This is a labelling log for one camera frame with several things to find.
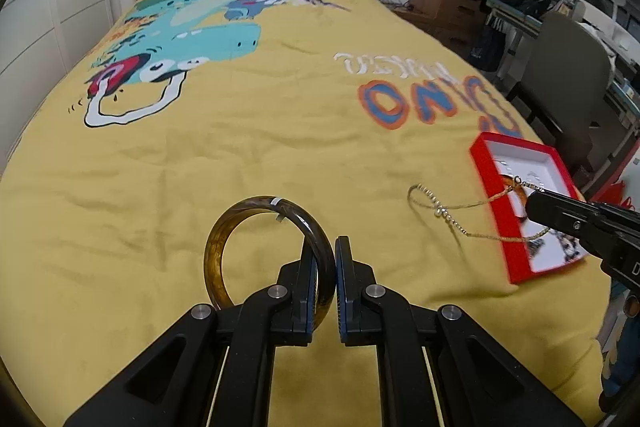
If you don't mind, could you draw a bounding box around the brown beaded bracelet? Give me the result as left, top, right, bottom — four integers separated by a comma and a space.
529, 231, 584, 263

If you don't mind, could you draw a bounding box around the dark olive bangle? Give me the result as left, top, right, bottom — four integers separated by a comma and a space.
203, 195, 337, 327

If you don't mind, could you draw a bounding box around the amber bangle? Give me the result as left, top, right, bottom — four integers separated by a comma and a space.
501, 174, 528, 223

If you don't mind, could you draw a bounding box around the red jewelry box tray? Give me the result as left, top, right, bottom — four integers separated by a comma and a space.
470, 132, 587, 284

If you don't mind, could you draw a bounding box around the red bag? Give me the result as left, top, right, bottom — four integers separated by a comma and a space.
591, 178, 639, 211

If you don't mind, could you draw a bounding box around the grey desk chair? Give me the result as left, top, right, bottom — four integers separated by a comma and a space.
506, 12, 612, 174

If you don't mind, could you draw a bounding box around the white desk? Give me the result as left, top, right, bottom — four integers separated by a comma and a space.
479, 0, 640, 143

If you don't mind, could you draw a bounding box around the wooden drawer chest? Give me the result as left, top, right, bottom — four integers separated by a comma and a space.
393, 0, 486, 58

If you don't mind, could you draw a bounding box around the yellow dinosaur bedspread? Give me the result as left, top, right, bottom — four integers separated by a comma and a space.
1, 0, 608, 426

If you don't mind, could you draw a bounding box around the white wardrobe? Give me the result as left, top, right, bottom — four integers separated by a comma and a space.
1, 0, 113, 162

